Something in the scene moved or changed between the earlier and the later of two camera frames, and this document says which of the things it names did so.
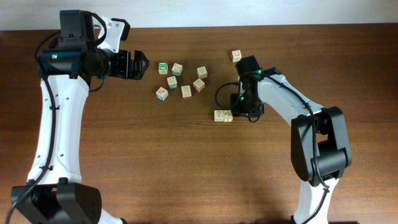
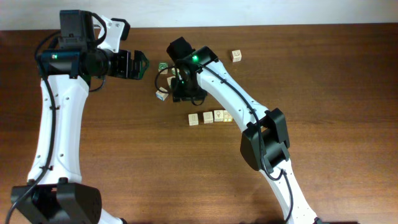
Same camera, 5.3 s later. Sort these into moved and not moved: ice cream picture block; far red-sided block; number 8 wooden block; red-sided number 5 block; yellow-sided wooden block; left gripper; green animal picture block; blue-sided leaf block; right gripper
Moved: right gripper; red-sided number 5 block; number 8 wooden block
Not moved: far red-sided block; green animal picture block; ice cream picture block; yellow-sided wooden block; blue-sided leaf block; left gripper
